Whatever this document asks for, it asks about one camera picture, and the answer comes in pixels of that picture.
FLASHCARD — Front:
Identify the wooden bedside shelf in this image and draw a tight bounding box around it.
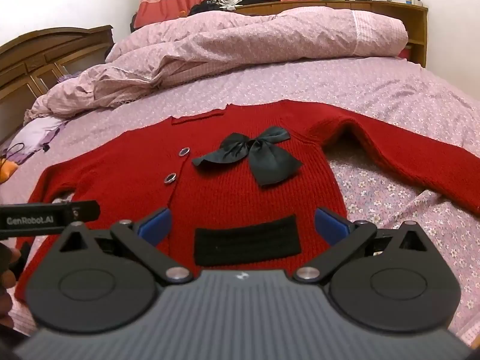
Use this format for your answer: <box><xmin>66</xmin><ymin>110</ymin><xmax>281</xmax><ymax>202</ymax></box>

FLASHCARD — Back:
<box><xmin>236</xmin><ymin>0</ymin><xmax>428</xmax><ymax>68</ymax></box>

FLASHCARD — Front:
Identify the person left hand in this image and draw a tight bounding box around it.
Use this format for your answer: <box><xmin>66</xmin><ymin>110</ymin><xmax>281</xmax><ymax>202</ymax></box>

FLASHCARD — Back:
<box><xmin>0</xmin><ymin>242</ymin><xmax>22</xmax><ymax>329</ymax></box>

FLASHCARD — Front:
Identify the orange white plush toy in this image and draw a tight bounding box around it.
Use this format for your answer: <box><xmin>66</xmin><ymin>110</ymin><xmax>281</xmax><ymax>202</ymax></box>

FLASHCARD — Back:
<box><xmin>0</xmin><ymin>158</ymin><xmax>19</xmax><ymax>184</ymax></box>

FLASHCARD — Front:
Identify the purple pillow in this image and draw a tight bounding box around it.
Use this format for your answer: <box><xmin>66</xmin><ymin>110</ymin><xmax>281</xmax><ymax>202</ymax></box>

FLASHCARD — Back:
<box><xmin>1</xmin><ymin>116</ymin><xmax>68</xmax><ymax>164</ymax></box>

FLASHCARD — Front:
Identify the red knit cardigan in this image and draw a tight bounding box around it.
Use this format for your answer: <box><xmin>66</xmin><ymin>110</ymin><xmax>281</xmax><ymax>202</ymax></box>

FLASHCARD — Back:
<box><xmin>14</xmin><ymin>99</ymin><xmax>480</xmax><ymax>302</ymax></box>

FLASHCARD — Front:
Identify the dark wooden headboard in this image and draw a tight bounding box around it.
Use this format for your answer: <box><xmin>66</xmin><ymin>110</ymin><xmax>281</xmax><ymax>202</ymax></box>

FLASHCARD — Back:
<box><xmin>0</xmin><ymin>25</ymin><xmax>114</xmax><ymax>142</ymax></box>

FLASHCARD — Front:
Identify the pink floral bed sheet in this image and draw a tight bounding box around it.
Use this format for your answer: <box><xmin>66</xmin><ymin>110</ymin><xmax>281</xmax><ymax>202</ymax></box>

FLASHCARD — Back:
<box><xmin>1</xmin><ymin>58</ymin><xmax>479</xmax><ymax>334</ymax></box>

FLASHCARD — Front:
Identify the pink crumpled duvet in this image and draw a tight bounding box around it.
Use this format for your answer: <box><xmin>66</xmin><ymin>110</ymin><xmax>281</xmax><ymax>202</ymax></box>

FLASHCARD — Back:
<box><xmin>24</xmin><ymin>7</ymin><xmax>408</xmax><ymax>124</ymax></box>

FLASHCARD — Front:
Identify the pile of dark clothes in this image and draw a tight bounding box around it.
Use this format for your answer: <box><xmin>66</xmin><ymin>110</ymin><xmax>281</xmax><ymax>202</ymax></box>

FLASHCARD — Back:
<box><xmin>188</xmin><ymin>0</ymin><xmax>280</xmax><ymax>16</ymax></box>

